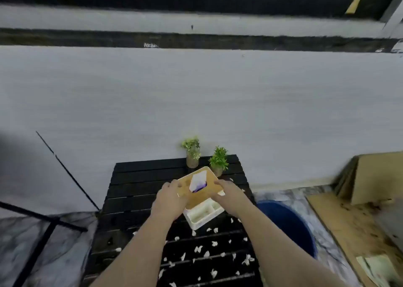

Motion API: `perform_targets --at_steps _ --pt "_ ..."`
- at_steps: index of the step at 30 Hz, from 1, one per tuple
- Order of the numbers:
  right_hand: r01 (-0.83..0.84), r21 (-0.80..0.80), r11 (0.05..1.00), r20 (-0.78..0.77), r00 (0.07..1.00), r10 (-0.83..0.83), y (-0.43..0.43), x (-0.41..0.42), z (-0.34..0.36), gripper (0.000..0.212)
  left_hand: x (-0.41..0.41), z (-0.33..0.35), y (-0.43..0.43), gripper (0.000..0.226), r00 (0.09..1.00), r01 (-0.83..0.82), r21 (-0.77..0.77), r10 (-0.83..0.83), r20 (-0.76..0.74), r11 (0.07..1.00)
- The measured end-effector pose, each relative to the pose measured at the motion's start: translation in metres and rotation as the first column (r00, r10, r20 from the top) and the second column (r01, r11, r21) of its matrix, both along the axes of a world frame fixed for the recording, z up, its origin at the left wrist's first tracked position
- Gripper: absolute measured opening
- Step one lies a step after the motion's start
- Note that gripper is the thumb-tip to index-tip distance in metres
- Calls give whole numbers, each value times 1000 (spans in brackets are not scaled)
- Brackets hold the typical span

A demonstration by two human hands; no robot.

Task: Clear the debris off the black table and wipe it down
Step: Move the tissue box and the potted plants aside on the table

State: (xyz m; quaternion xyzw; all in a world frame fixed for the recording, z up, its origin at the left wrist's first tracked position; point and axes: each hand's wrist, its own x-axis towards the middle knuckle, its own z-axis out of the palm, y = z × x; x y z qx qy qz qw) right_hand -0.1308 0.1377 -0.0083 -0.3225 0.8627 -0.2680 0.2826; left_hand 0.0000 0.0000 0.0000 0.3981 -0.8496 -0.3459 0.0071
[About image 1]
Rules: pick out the person's left forearm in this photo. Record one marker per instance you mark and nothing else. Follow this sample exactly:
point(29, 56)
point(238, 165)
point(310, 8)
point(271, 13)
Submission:
point(138, 252)

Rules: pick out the white paper scraps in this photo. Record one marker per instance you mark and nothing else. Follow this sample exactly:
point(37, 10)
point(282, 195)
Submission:
point(247, 259)

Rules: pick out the dark green potted plant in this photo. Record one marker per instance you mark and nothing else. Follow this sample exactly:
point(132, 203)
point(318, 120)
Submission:
point(218, 159)

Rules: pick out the person's left hand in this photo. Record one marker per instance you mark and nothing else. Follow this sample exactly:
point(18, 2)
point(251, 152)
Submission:
point(167, 201)

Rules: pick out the person's right hand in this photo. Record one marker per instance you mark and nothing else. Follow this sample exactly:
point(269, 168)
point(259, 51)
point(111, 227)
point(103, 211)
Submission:
point(233, 200)

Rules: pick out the flat stained cardboard sheet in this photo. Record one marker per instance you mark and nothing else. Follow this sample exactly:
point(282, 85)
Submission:
point(352, 230)

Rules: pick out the upright brown cardboard sheets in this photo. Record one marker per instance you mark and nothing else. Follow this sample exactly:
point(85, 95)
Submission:
point(377, 176)

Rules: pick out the person's right forearm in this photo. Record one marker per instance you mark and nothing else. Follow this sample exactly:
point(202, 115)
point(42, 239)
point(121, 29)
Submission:
point(277, 252)

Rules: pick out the green patterned cloth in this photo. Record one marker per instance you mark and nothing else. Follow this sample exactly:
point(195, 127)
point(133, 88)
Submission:
point(377, 268)

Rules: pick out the round black side table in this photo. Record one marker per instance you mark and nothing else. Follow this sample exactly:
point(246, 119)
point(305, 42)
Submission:
point(41, 242)

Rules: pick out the black slatted table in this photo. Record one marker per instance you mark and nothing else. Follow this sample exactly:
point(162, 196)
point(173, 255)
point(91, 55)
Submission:
point(141, 183)

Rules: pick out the white tissue box wooden lid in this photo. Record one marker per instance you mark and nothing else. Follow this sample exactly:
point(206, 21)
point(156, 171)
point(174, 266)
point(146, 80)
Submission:
point(201, 216)

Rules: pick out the white tissue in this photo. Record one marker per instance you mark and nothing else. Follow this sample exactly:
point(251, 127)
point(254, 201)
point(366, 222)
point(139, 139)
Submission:
point(198, 181)

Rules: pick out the pale green potted plant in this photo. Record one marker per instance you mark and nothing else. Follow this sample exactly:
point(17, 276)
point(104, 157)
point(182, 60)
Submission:
point(192, 160)

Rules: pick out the blue plastic bucket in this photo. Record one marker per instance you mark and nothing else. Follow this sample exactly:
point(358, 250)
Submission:
point(283, 220)

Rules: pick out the thin black rod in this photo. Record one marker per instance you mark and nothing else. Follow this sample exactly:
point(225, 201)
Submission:
point(68, 171)

